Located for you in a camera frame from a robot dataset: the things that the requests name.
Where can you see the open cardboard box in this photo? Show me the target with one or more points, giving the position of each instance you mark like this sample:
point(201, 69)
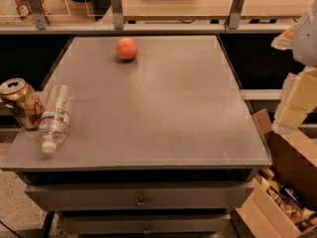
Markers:
point(294, 162)

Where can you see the lower drawer knob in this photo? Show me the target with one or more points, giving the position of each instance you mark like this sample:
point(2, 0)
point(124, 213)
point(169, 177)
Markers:
point(146, 230)

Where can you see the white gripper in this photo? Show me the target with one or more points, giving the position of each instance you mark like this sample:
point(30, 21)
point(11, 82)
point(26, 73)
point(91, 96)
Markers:
point(306, 39)

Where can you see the left metal post bracket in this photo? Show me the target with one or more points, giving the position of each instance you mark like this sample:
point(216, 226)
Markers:
point(40, 18)

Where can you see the grey drawer cabinet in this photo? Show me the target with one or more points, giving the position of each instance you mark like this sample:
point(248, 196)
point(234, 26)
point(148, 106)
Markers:
point(170, 126)

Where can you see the orange snack package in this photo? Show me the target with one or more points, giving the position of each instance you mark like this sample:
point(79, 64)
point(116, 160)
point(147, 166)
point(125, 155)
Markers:
point(24, 11)

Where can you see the drawer knob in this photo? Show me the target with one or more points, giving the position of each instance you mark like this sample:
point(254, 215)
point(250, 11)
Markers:
point(146, 230)
point(141, 202)

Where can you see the upper drawer knob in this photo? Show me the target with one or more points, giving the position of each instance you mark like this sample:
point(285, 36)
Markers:
point(141, 202)

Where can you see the orange-red apple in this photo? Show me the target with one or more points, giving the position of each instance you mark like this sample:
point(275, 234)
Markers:
point(126, 49)

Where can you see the clear plastic water bottle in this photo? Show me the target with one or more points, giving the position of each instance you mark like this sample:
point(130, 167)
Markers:
point(53, 127)

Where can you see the gold crushed soda can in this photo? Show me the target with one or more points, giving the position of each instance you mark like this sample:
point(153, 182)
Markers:
point(22, 101)

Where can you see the snack bag in box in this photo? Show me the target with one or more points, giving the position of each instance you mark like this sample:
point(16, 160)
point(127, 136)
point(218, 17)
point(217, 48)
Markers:
point(300, 216)

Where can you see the metal post bracket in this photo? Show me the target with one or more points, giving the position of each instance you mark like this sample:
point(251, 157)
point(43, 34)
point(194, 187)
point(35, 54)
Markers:
point(40, 18)
point(117, 12)
point(234, 18)

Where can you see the middle metal post bracket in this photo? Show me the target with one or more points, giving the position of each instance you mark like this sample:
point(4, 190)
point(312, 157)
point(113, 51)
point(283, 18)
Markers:
point(117, 12)

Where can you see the right metal post bracket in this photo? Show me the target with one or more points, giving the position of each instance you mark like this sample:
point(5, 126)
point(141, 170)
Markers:
point(234, 18)

